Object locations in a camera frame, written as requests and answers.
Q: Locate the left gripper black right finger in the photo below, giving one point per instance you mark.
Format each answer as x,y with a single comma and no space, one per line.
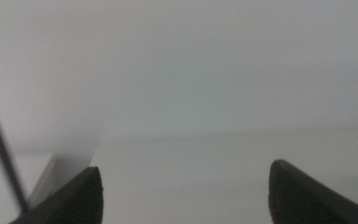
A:
297,199

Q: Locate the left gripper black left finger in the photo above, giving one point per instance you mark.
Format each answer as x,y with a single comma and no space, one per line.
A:
79,202

